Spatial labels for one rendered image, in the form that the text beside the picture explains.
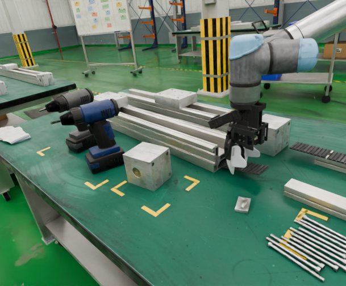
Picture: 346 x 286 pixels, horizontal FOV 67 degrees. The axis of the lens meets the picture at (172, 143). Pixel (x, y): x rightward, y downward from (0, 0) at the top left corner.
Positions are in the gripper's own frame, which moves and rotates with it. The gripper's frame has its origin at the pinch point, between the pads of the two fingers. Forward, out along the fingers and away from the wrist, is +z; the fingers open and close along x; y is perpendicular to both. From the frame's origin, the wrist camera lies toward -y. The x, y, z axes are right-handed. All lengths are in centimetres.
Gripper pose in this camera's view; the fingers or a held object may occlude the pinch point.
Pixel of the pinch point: (236, 164)
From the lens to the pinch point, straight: 78.8
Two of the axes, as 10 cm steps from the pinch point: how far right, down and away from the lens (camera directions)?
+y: 6.8, 2.6, -6.8
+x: 7.3, -3.7, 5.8
